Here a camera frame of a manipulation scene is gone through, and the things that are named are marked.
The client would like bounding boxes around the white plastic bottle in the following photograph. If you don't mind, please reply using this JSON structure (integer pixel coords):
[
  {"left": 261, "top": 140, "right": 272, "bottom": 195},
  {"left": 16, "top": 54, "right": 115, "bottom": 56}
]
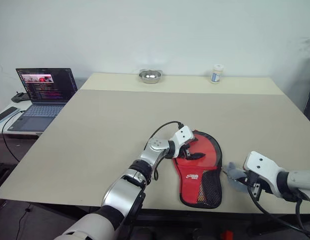
[{"left": 210, "top": 63, "right": 225, "bottom": 85}]

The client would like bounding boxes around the black table frame bar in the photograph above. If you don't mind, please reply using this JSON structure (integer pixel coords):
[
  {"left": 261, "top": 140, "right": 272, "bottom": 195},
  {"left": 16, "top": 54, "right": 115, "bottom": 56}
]
[{"left": 139, "top": 209, "right": 254, "bottom": 230}]

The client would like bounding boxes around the thin black desk cable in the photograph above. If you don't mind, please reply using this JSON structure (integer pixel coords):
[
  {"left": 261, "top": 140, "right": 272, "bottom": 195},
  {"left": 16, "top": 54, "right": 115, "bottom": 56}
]
[{"left": 1, "top": 110, "right": 24, "bottom": 161}]

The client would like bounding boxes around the white side desk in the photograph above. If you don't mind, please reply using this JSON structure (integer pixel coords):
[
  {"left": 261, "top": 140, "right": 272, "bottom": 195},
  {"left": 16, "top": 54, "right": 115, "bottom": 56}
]
[{"left": 0, "top": 76, "right": 89, "bottom": 138}]

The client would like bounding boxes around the stainless steel bowl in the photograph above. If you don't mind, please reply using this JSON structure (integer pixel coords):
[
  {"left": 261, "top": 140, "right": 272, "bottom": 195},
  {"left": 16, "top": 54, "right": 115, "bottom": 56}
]
[{"left": 138, "top": 68, "right": 163, "bottom": 85}]

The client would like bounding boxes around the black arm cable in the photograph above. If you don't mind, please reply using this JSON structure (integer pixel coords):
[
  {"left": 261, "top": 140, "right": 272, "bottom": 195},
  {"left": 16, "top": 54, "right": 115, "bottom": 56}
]
[
  {"left": 245, "top": 184, "right": 310, "bottom": 239},
  {"left": 148, "top": 121, "right": 185, "bottom": 181}
]

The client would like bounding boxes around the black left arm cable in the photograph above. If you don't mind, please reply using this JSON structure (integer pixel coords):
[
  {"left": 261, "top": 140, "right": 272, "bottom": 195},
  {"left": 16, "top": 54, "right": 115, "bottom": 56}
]
[{"left": 148, "top": 121, "right": 185, "bottom": 181}]

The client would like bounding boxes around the red and black paddle case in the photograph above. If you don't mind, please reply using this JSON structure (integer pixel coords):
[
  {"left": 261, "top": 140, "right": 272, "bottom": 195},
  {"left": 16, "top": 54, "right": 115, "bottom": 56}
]
[{"left": 171, "top": 129, "right": 224, "bottom": 210}]

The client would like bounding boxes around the black smartphone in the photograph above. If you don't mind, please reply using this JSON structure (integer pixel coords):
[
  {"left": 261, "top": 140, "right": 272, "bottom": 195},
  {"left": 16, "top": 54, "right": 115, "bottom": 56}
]
[{"left": 0, "top": 106, "right": 19, "bottom": 124}]

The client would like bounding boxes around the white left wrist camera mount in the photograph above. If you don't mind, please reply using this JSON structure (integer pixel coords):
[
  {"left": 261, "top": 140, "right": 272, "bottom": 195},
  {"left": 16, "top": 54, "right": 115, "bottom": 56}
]
[{"left": 173, "top": 125, "right": 196, "bottom": 159}]

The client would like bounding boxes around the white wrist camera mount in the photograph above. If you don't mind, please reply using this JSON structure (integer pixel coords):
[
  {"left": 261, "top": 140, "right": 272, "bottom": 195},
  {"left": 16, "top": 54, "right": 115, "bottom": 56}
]
[
  {"left": 242, "top": 150, "right": 288, "bottom": 199},
  {"left": 173, "top": 125, "right": 196, "bottom": 159}
]

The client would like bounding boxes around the grey zipper pull charm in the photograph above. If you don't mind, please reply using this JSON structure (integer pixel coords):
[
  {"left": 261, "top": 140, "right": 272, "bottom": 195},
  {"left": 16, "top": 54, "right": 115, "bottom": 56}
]
[{"left": 223, "top": 161, "right": 247, "bottom": 192}]

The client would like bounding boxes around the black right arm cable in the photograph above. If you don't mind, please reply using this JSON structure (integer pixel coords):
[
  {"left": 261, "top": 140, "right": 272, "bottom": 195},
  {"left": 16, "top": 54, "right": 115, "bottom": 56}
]
[{"left": 245, "top": 184, "right": 310, "bottom": 239}]

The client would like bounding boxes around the black floor cable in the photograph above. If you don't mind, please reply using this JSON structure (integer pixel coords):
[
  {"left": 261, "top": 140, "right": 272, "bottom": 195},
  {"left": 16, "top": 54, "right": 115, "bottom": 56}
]
[{"left": 18, "top": 201, "right": 31, "bottom": 240}]

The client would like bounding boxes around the black handheld controller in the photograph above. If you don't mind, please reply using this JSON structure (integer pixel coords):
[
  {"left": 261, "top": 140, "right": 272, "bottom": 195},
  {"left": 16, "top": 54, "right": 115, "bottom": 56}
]
[{"left": 10, "top": 91, "right": 30, "bottom": 103}]

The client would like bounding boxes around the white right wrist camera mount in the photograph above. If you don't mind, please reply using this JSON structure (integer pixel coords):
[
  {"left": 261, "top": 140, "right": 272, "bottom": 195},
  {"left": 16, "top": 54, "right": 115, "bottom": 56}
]
[{"left": 242, "top": 150, "right": 288, "bottom": 199}]

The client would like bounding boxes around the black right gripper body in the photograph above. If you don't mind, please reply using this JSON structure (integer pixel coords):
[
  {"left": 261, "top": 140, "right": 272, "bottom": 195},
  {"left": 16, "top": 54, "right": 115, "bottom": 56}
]
[{"left": 240, "top": 170, "right": 271, "bottom": 200}]

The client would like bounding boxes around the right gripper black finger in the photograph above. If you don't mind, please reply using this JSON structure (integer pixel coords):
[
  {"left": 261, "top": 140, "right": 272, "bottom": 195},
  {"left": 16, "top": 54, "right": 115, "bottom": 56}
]
[{"left": 234, "top": 175, "right": 249, "bottom": 187}]

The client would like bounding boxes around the dark rounded shape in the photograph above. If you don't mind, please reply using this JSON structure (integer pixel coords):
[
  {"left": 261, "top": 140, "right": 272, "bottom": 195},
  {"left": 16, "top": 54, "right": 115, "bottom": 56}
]
[{"left": 133, "top": 226, "right": 156, "bottom": 240}]

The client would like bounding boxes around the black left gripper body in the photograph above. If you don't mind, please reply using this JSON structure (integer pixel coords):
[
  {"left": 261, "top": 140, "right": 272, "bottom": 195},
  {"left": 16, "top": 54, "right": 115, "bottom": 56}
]
[{"left": 179, "top": 139, "right": 199, "bottom": 161}]

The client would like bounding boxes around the open grey laptop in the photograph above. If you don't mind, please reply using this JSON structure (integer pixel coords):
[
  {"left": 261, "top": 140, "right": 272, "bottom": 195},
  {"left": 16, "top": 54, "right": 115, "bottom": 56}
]
[{"left": 8, "top": 67, "right": 79, "bottom": 133}]

